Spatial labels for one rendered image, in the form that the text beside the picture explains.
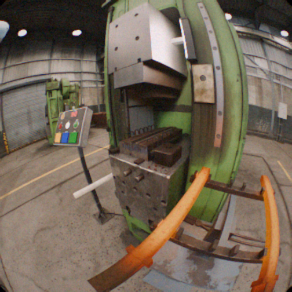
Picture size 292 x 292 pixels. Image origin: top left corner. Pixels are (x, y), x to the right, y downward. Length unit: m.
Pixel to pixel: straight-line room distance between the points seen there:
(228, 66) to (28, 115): 8.36
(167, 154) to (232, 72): 0.46
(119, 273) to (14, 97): 8.52
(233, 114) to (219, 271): 0.61
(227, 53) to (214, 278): 0.85
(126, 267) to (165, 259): 0.30
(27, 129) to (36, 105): 1.54
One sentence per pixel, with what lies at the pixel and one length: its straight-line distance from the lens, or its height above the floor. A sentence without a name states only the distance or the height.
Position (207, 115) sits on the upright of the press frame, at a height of 1.13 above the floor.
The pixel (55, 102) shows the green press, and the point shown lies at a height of 1.74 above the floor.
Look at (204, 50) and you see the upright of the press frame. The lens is 0.60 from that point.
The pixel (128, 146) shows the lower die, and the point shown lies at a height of 0.97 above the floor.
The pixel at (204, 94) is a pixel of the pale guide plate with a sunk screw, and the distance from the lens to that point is 0.53.
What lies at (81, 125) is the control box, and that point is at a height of 1.08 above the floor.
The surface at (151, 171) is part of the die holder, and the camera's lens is 0.50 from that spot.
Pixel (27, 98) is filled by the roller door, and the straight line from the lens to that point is 8.43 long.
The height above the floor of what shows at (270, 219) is 0.98.
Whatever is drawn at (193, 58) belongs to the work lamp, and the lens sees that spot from 0.56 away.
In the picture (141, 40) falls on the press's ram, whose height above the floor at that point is 1.48.
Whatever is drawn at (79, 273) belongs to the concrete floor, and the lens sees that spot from 1.35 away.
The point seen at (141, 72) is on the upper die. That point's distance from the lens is 0.54.
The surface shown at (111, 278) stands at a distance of 0.20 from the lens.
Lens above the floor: 1.18
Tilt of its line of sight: 20 degrees down
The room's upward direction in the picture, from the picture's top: 3 degrees counter-clockwise
